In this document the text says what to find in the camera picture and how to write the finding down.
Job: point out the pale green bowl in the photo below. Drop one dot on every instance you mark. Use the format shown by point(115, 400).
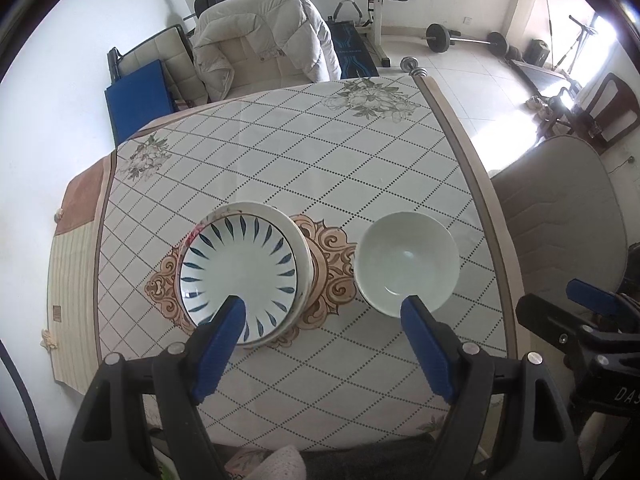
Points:
point(407, 260)

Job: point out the dark wooden chair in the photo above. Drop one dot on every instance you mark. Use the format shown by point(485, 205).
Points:
point(612, 105)

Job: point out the checked floral tablecloth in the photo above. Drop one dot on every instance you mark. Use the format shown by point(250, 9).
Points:
point(300, 160)

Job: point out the black flat bench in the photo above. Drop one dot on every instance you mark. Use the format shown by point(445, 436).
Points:
point(542, 77)

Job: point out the chrome dumbbell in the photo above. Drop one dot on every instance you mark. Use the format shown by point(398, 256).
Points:
point(411, 63)

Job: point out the person's dark clothing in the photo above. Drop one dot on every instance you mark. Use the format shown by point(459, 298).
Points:
point(370, 460)

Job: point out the blue black weight bench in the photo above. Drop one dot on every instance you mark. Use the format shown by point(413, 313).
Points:
point(352, 50)

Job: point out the blue leaf pattern plate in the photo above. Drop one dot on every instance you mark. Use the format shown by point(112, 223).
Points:
point(240, 265)

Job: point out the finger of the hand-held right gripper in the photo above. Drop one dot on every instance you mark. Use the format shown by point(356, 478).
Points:
point(545, 320)
point(592, 297)

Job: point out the white knit cloth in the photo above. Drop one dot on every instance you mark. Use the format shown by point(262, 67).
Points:
point(282, 465)

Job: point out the black weight plates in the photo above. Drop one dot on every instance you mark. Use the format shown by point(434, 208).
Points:
point(212, 2)

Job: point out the beige quilted folding chair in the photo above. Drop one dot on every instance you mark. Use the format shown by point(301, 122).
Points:
point(165, 55)

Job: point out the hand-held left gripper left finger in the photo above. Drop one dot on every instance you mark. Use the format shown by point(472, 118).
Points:
point(220, 350)

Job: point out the black floor barbell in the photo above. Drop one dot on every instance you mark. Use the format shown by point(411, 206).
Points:
point(437, 37)

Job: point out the white down jacket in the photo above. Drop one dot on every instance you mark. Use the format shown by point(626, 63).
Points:
point(260, 25)

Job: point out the barbell weight bench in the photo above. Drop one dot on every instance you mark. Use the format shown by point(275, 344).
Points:
point(377, 20)

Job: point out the blue folded mat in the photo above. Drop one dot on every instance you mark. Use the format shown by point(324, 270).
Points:
point(135, 100)

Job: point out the grey padded chair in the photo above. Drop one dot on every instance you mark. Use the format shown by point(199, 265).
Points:
point(555, 210)

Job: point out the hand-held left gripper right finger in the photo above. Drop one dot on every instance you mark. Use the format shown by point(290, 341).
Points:
point(425, 350)

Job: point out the beige upholstered chair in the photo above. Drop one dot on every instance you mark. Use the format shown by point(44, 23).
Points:
point(260, 72)

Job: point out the beige floral white plate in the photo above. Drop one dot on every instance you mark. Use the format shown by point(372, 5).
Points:
point(311, 270)

